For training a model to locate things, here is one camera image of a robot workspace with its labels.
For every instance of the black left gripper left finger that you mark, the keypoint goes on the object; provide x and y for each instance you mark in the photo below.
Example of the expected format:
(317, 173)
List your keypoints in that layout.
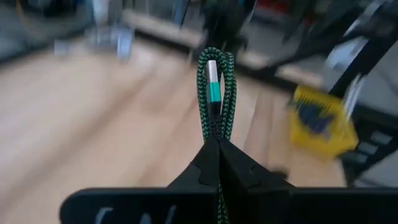
(174, 202)

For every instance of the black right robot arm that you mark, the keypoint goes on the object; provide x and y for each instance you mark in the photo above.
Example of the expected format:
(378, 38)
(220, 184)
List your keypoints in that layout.
(224, 25)

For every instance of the yellow plastic basket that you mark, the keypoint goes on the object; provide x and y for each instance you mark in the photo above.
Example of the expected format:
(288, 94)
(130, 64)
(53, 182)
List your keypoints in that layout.
(339, 137)

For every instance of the black aluminium table frame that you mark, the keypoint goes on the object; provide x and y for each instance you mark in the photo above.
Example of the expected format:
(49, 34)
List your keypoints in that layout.
(363, 65)

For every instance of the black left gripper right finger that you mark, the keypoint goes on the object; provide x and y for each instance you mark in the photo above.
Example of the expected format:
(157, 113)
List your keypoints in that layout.
(280, 205)

